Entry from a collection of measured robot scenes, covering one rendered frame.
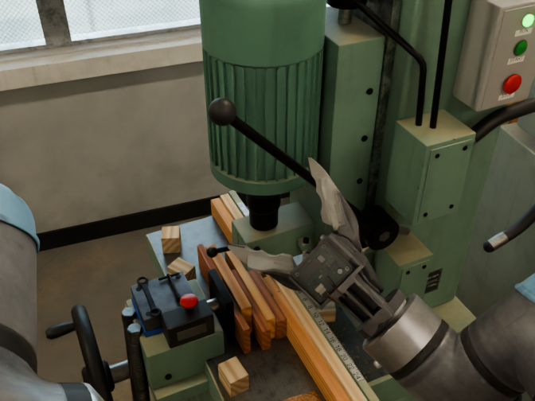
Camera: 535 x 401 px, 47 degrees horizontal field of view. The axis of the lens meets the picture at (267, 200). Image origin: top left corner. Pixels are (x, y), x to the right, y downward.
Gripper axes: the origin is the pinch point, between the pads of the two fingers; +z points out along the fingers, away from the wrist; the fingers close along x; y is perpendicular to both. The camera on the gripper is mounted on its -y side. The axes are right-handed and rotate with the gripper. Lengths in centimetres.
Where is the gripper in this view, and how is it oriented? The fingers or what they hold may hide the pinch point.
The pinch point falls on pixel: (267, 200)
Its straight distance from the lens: 77.4
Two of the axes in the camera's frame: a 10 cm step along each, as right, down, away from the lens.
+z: -7.2, -6.9, 1.2
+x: -6.6, 7.2, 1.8
